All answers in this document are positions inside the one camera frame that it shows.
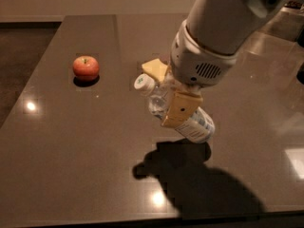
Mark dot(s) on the yellow sponge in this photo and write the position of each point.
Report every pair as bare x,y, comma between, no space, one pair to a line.
156,69

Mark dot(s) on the clear plastic water bottle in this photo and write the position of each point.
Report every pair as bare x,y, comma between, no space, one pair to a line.
177,107

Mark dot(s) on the bowl of dark snacks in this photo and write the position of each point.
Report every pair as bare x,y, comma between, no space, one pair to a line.
293,5

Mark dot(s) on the metal box on table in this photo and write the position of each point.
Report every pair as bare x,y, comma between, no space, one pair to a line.
287,24

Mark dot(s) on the red apple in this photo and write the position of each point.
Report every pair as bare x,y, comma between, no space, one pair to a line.
86,68

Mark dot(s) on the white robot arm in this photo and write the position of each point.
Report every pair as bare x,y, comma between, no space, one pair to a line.
207,44

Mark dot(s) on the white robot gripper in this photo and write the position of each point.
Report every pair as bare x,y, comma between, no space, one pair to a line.
197,62

